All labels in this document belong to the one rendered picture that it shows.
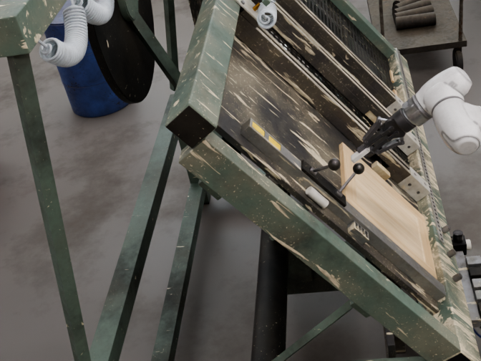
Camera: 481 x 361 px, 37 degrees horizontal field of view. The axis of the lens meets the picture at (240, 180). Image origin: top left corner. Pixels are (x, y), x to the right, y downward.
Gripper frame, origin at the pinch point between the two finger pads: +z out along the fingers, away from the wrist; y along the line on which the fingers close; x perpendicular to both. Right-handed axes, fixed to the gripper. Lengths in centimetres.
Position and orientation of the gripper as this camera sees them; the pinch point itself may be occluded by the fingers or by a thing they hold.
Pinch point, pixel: (360, 153)
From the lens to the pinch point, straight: 236.6
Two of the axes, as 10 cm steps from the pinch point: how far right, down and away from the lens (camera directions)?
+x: -0.7, 5.9, -8.0
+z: -6.8, 5.6, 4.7
